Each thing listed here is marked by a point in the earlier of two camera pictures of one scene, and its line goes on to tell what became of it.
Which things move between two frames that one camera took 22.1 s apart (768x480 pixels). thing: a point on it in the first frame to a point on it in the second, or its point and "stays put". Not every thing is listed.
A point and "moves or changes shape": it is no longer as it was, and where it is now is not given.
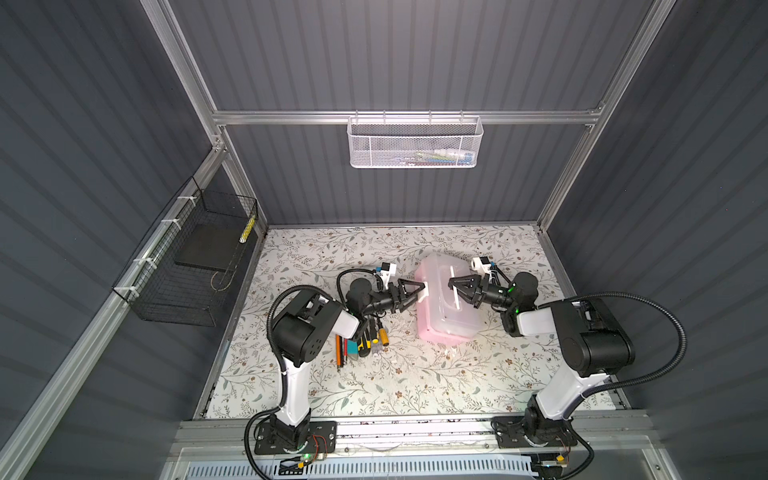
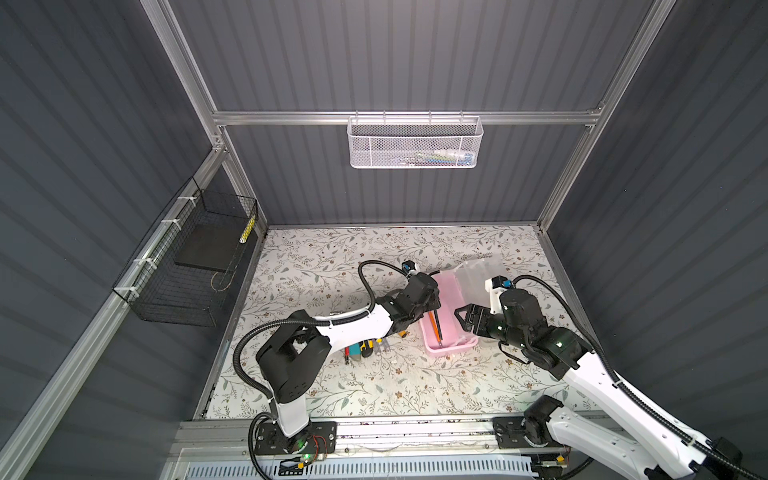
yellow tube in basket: [247, 230] stays put
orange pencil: [339, 350] to [434, 325]
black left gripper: [410, 293] to [433, 302]
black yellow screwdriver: [364, 347] stays put
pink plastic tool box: [444, 317] moves or changes shape
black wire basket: [187, 272] stays put
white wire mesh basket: [415, 142] stays put
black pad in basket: [213, 245] stays put
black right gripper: [473, 285] to [473, 311]
